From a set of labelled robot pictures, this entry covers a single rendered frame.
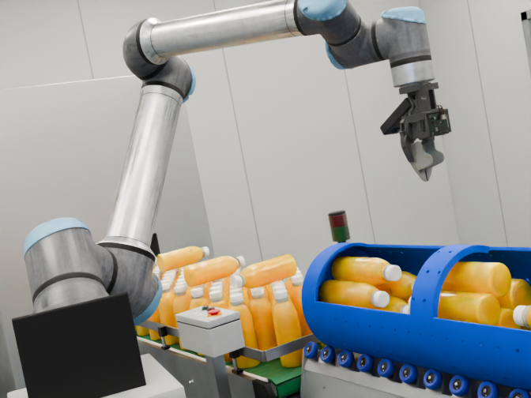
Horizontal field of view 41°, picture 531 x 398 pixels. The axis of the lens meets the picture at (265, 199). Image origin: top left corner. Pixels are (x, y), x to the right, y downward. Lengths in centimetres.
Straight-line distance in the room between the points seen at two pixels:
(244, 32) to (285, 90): 485
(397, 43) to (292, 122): 492
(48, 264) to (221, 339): 58
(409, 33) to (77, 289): 87
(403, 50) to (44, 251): 87
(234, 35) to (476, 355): 86
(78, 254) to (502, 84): 529
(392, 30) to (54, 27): 470
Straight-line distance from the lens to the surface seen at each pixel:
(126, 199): 175
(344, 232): 245
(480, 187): 691
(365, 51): 160
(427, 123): 154
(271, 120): 637
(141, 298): 169
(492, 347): 141
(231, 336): 194
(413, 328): 155
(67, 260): 153
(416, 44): 157
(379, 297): 172
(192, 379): 238
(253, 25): 161
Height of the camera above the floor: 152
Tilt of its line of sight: 4 degrees down
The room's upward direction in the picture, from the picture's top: 11 degrees counter-clockwise
